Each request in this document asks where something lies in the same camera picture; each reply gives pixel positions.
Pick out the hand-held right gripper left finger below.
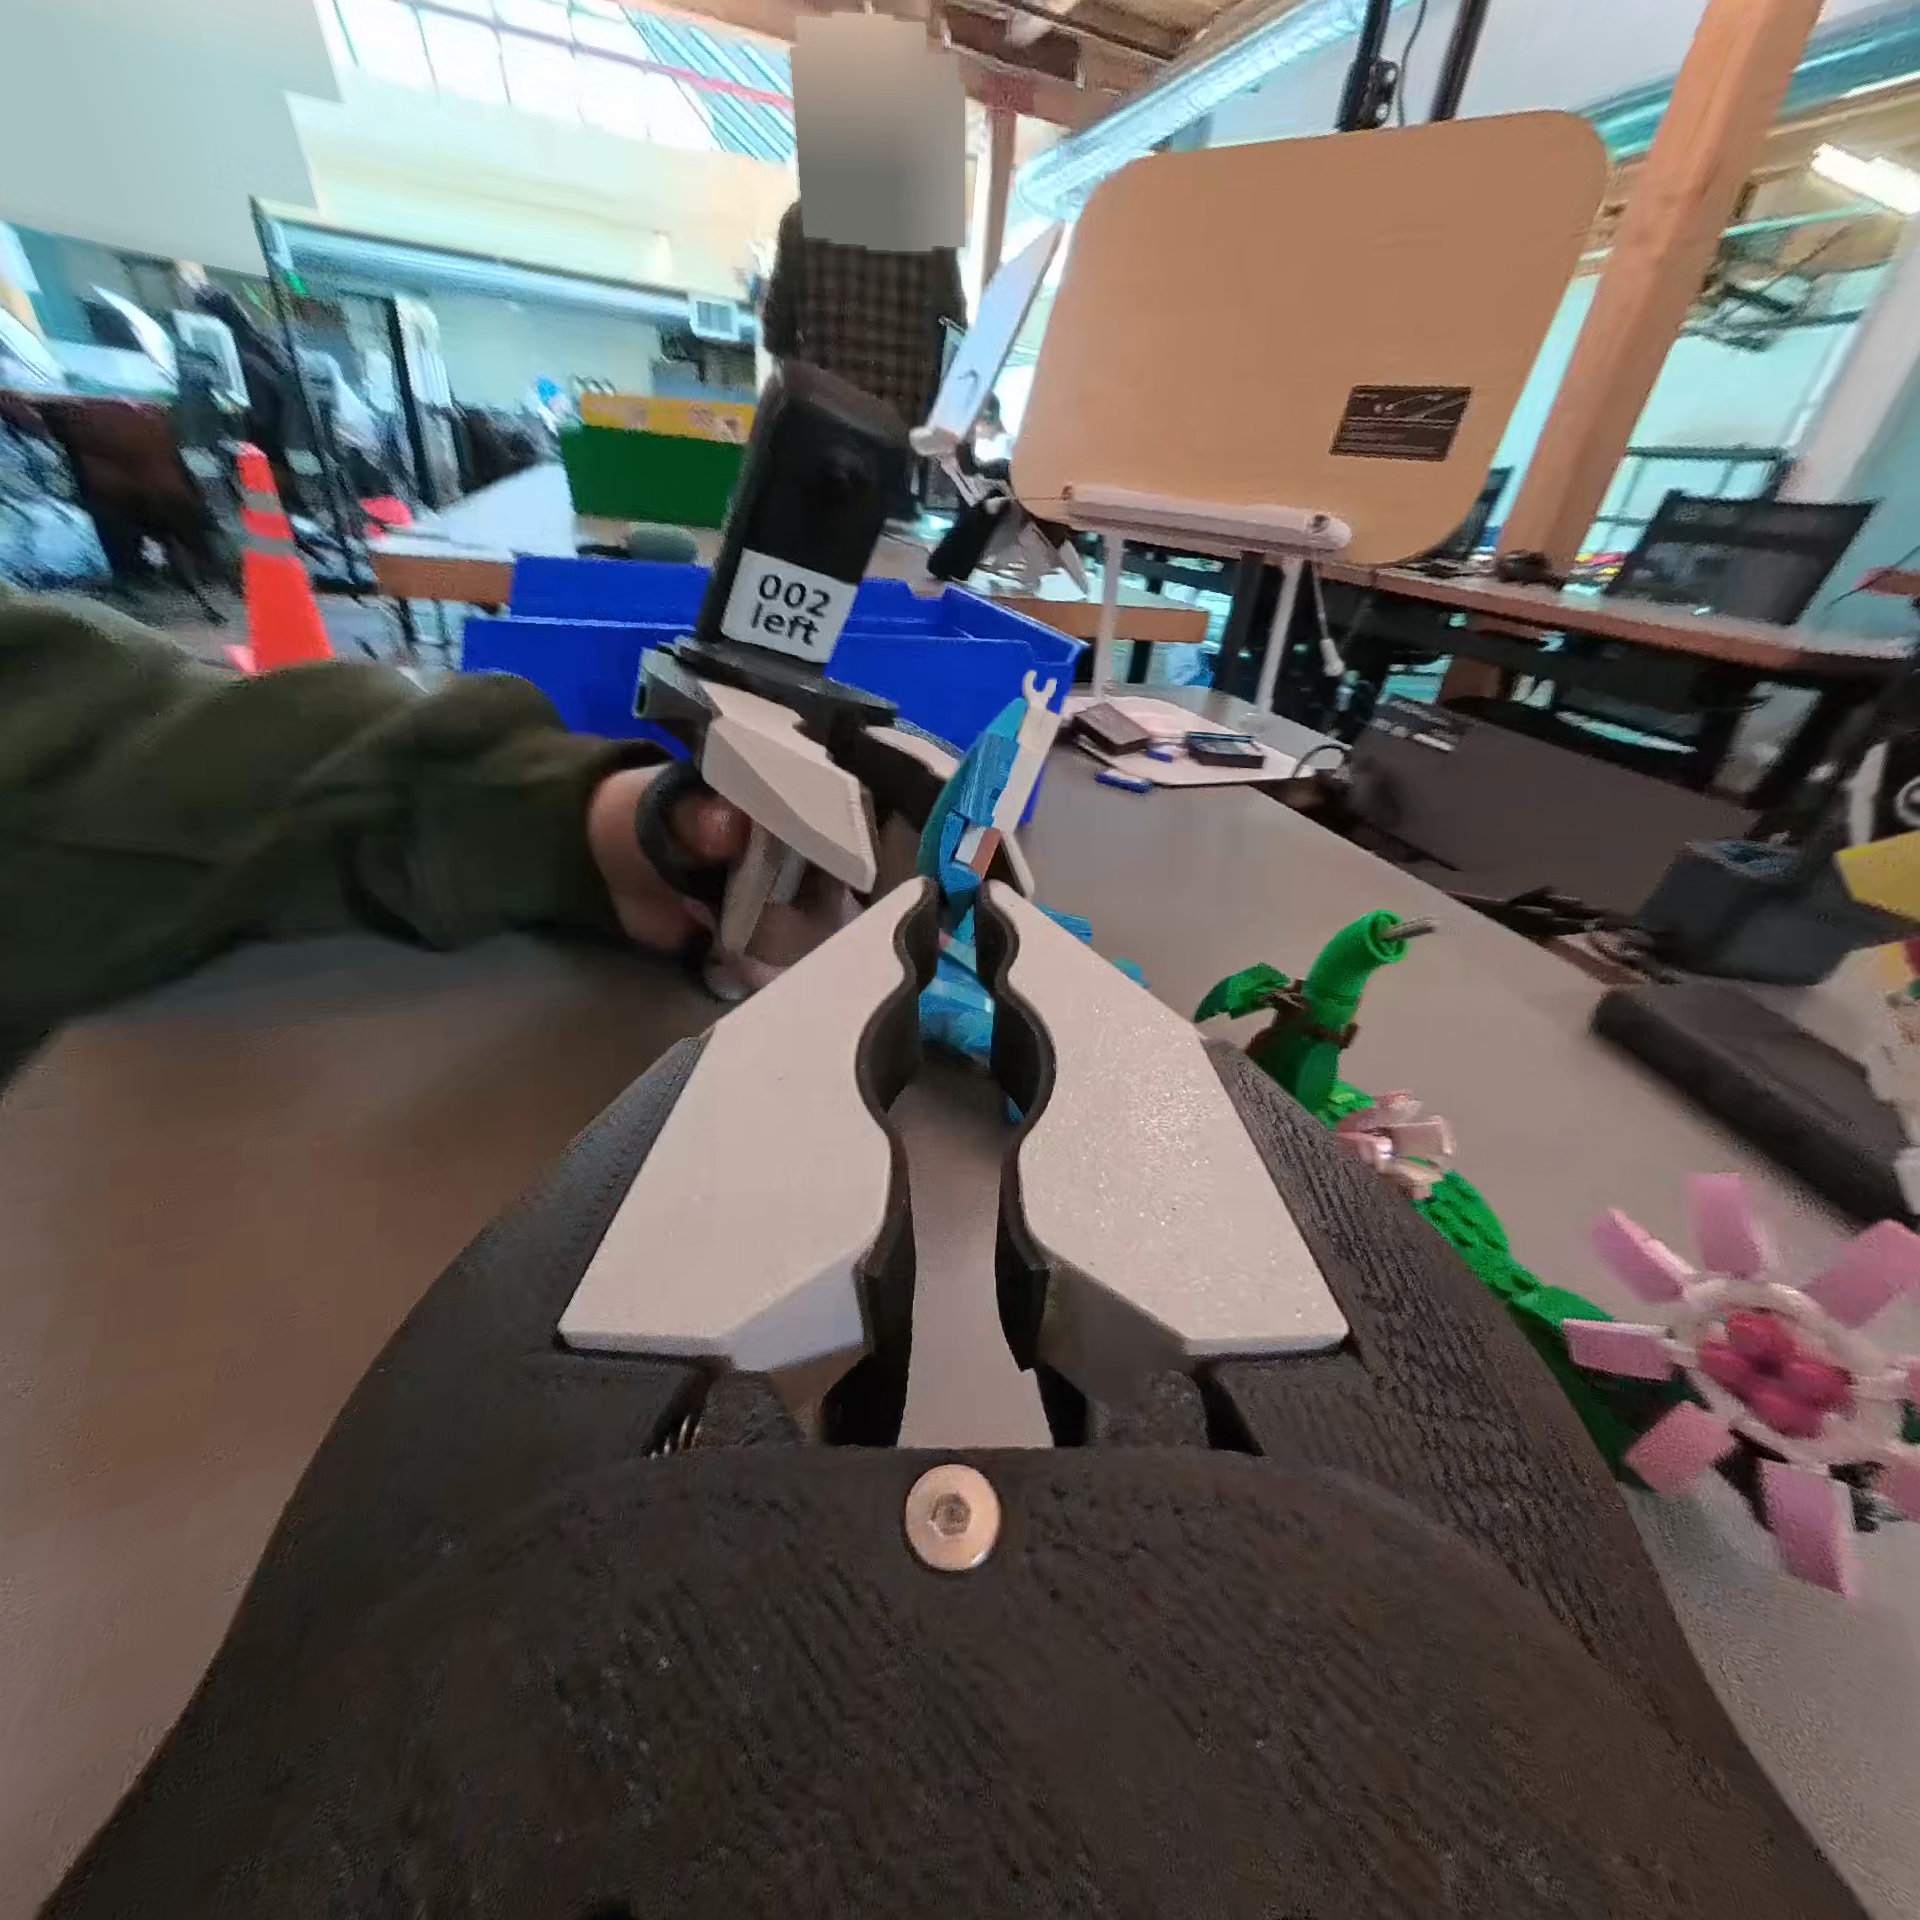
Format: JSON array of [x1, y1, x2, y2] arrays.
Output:
[[555, 874, 939, 1379]]

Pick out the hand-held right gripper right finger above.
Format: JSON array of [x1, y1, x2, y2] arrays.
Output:
[[977, 884, 1352, 1373]]

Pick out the blue lego flower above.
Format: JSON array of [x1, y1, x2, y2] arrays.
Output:
[[911, 673, 1150, 1124]]

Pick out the green lego plant pink flowers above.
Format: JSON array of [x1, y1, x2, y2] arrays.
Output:
[[1191, 908, 1920, 1600]]

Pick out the person's left forearm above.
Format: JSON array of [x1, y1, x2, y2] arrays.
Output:
[[0, 585, 662, 1082]]

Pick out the person's left hand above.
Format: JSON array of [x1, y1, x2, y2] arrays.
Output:
[[585, 757, 872, 1003]]

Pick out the blue plastic bin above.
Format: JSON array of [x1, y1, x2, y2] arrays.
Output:
[[462, 556, 1088, 834]]

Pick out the black white tool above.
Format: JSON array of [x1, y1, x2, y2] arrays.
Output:
[[920, 497, 1097, 594]]

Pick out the green plastic bin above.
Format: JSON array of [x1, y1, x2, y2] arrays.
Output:
[[557, 420, 752, 531]]

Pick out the light wooden panel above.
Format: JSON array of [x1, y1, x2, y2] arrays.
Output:
[[911, 224, 1069, 460], [1012, 112, 1608, 570]]

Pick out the white panel stand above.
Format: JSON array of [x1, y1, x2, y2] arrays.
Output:
[[1062, 480, 1352, 706]]

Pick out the black equipment case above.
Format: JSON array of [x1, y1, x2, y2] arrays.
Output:
[[1342, 693, 1764, 903]]

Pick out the orange traffic cone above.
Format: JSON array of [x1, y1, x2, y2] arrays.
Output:
[[224, 442, 336, 677]]

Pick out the black power bank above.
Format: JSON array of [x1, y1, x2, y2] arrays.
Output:
[[1590, 984, 1920, 1229]]

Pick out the dark grey charger box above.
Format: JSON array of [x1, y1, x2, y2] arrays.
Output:
[[1633, 836, 1900, 988]]

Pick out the black boom pole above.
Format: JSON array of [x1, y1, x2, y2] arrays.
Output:
[[1333, 0, 1495, 136]]

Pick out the black sign board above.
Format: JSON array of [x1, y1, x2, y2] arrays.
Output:
[[1604, 497, 1877, 628]]

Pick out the wooden beam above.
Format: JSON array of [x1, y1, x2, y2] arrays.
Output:
[[1500, 0, 1823, 570]]

